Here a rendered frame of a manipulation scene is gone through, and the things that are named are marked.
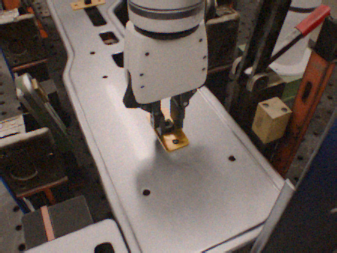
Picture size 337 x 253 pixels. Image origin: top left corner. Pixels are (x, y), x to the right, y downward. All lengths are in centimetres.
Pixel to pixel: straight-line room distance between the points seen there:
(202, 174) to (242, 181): 5
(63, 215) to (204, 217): 18
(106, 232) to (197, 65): 23
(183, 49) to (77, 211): 25
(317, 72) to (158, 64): 19
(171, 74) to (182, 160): 13
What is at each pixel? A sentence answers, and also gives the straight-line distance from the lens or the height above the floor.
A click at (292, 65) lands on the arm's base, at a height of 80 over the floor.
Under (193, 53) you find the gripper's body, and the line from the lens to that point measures 39.
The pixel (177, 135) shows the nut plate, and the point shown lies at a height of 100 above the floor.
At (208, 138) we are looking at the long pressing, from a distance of 48.
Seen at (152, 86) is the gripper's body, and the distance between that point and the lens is 39.
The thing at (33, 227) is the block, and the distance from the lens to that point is 46.
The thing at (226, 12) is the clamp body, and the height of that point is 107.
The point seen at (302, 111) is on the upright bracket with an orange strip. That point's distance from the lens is 46.
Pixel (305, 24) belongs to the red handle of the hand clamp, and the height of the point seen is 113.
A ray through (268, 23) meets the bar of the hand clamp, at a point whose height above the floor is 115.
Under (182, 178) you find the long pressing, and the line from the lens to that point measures 44.
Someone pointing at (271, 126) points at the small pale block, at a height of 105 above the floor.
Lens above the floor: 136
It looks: 47 degrees down
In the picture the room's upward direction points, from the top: straight up
